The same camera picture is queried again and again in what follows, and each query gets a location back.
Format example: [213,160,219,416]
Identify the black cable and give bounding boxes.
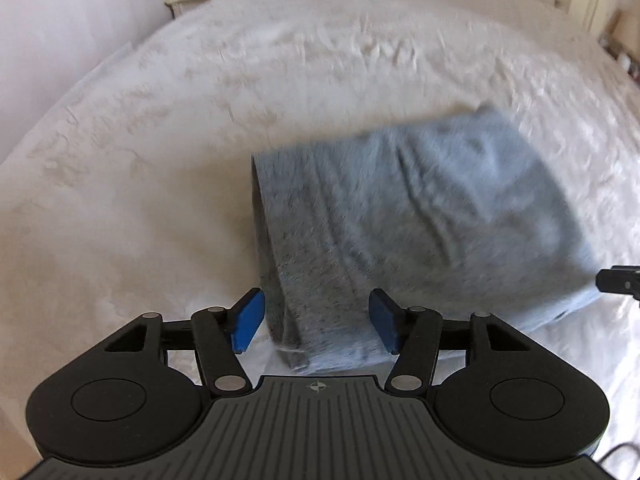
[596,441,640,467]

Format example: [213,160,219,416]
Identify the white embroidered bedspread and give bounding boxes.
[0,0,640,411]

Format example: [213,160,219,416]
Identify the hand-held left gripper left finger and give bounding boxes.
[102,287,266,396]

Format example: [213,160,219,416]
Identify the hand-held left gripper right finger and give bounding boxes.
[368,288,536,395]

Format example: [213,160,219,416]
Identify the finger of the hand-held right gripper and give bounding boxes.
[597,266,640,306]

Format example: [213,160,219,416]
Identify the cream nightstand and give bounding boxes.
[165,0,228,21]
[602,10,640,86]

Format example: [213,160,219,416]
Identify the grey speckled pants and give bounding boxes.
[250,105,603,376]

